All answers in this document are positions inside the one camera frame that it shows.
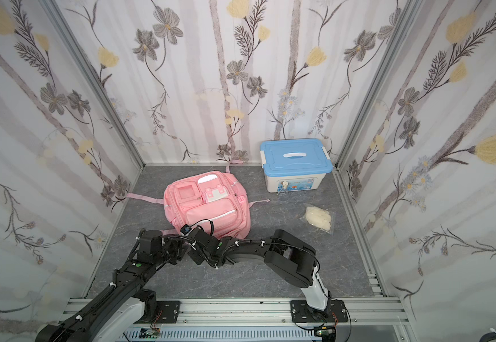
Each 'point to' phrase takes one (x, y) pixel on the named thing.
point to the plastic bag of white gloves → (320, 218)
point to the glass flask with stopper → (283, 193)
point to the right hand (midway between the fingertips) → (192, 242)
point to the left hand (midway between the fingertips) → (192, 237)
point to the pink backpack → (216, 201)
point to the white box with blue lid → (302, 162)
